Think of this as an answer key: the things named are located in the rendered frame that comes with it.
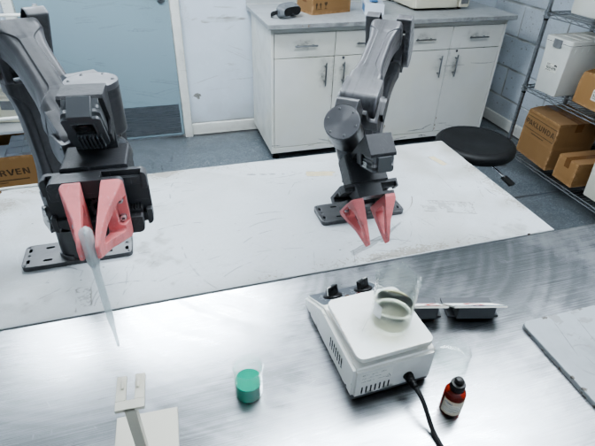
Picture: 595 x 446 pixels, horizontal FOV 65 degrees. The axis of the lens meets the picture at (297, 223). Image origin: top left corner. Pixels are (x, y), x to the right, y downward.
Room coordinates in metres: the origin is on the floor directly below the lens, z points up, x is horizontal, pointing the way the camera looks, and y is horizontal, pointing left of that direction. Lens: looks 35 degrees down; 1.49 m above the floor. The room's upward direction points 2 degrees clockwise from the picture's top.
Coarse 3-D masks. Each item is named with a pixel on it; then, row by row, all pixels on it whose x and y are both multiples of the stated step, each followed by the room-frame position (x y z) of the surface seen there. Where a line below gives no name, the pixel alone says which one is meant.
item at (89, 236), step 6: (84, 228) 0.33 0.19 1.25; (90, 228) 0.33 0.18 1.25; (90, 234) 0.33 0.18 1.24; (84, 240) 0.32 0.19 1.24; (90, 240) 0.33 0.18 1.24; (90, 246) 0.32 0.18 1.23; (90, 252) 0.32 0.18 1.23; (96, 252) 0.33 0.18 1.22; (90, 258) 0.32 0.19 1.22; (96, 258) 0.33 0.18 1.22; (96, 264) 0.32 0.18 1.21
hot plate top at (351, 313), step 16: (336, 304) 0.51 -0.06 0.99; (352, 304) 0.51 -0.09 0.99; (368, 304) 0.51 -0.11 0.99; (336, 320) 0.48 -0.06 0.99; (352, 320) 0.48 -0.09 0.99; (368, 320) 0.48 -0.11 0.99; (416, 320) 0.48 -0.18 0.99; (352, 336) 0.45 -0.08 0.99; (368, 336) 0.45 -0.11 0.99; (384, 336) 0.45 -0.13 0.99; (400, 336) 0.45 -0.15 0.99; (416, 336) 0.45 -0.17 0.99; (432, 336) 0.45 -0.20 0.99; (352, 352) 0.42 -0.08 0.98; (368, 352) 0.42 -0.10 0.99; (384, 352) 0.42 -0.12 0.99; (400, 352) 0.43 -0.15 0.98
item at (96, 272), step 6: (84, 234) 0.32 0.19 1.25; (96, 270) 0.33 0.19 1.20; (96, 276) 0.33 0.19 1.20; (102, 276) 0.33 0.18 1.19; (96, 282) 0.33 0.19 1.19; (102, 282) 0.33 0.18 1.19; (102, 288) 0.33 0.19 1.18; (102, 294) 0.33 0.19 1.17; (102, 300) 0.33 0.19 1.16; (108, 300) 0.33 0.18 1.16; (108, 306) 0.33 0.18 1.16; (108, 312) 0.33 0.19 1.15; (108, 318) 0.33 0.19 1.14; (114, 324) 0.33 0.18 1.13; (114, 330) 0.33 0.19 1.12; (114, 336) 0.33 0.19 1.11
